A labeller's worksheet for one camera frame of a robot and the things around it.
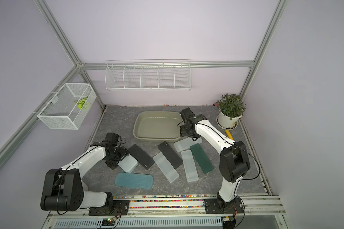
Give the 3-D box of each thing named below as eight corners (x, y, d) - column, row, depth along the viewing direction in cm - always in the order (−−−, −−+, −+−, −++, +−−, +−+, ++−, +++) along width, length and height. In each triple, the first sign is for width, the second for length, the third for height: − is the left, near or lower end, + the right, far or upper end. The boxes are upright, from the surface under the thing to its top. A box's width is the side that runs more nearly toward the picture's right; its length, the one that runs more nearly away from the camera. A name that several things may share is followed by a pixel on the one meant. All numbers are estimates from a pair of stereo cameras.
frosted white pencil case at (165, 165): (170, 183, 83) (170, 182, 81) (153, 159, 93) (152, 157, 91) (179, 176, 86) (179, 174, 84) (161, 153, 96) (161, 151, 94)
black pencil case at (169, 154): (174, 170, 88) (174, 168, 86) (157, 147, 98) (157, 145, 96) (183, 163, 91) (183, 161, 89) (165, 142, 101) (165, 140, 99)
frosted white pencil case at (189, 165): (187, 182, 83) (187, 181, 82) (180, 152, 96) (180, 150, 94) (199, 180, 84) (199, 178, 82) (191, 150, 96) (191, 149, 95)
